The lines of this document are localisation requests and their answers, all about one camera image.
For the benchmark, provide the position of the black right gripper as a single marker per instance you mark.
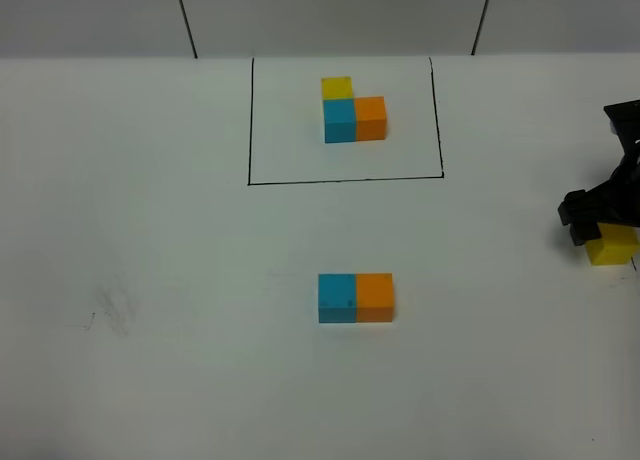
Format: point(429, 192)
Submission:
point(611, 202)

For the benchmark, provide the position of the orange template block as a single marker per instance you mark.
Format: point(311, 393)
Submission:
point(371, 118)

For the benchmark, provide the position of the blue template block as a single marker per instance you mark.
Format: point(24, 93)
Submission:
point(339, 120)

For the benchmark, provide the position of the yellow template block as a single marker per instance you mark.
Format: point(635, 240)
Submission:
point(337, 88)

